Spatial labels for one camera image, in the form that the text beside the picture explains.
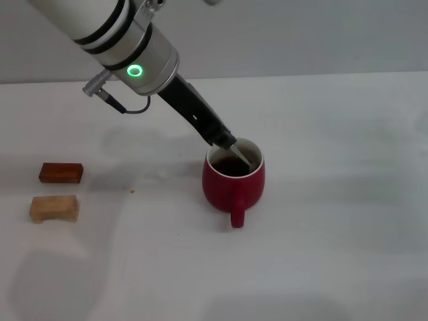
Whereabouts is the dark coffee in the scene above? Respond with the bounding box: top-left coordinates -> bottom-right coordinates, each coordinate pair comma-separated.
211,156 -> 257,178

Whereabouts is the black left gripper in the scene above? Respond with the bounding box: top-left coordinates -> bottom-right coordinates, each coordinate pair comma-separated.
156,74 -> 237,150

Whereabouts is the dark brown wooden block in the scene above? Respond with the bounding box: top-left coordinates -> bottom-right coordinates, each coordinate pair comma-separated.
38,162 -> 84,185

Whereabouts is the spoon with light blue handle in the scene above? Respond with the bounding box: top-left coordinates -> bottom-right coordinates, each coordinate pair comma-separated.
229,142 -> 252,175

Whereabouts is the red ceramic cup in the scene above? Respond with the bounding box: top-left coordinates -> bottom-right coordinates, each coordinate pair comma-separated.
201,136 -> 268,229

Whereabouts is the light wooden spoon rest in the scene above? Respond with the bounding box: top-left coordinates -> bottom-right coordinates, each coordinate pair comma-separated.
29,195 -> 81,223

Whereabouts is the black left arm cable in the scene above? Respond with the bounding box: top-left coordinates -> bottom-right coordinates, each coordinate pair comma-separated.
82,68 -> 152,115

